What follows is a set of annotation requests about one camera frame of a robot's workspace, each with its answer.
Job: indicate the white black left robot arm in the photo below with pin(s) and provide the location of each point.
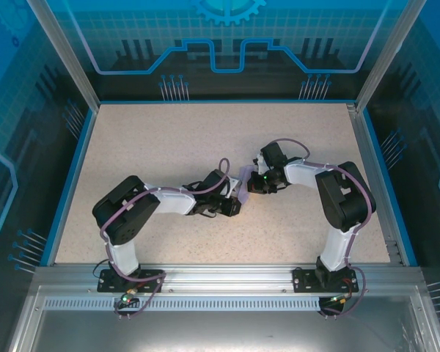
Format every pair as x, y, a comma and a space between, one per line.
124, 212

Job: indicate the aluminium mounting rail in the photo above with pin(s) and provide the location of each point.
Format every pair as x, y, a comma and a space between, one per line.
223, 278

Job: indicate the aluminium frame post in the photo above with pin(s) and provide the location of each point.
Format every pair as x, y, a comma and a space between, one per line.
67, 55
383, 55

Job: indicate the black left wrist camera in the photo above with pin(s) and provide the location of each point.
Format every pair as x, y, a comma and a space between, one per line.
214, 181

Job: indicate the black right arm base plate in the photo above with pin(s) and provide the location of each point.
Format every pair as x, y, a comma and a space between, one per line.
302, 284

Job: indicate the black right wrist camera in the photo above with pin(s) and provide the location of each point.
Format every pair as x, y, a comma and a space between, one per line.
275, 155

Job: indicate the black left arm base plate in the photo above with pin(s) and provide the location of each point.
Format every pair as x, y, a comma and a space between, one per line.
104, 286

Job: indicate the aluminium side rail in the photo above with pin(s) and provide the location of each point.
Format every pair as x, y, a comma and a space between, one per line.
374, 183

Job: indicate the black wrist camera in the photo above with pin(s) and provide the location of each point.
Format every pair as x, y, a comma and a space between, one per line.
214, 181
275, 155

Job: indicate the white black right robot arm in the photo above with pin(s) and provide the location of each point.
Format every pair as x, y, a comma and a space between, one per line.
344, 198

